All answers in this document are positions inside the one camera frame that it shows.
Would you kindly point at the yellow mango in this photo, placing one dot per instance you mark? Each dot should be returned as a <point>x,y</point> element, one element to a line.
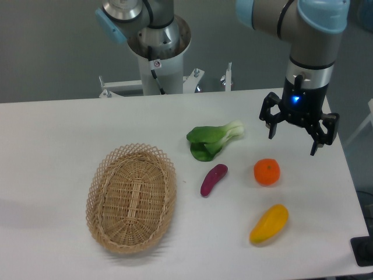
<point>269,225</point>

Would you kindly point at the woven wicker basket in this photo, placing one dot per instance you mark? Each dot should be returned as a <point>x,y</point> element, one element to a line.
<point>132,198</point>

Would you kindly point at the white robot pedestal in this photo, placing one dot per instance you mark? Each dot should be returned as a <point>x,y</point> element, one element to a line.
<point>160,56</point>

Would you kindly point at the green bok choy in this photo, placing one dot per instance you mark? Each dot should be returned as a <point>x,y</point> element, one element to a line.
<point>207,141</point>

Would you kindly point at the purple sweet potato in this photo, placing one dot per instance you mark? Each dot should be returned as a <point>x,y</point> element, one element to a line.
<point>212,178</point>

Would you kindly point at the black device at table edge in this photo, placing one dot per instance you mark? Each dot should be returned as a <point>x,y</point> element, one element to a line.
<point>362,250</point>

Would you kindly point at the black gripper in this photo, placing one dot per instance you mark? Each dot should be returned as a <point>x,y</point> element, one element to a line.
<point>301,107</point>

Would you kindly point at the white frame at right edge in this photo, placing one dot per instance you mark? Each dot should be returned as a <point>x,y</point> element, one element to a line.
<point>367,122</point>

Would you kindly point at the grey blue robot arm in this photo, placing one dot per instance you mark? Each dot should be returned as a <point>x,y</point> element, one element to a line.
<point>313,28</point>

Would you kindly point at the orange tangerine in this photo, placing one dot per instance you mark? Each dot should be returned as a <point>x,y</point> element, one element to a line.
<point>267,171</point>

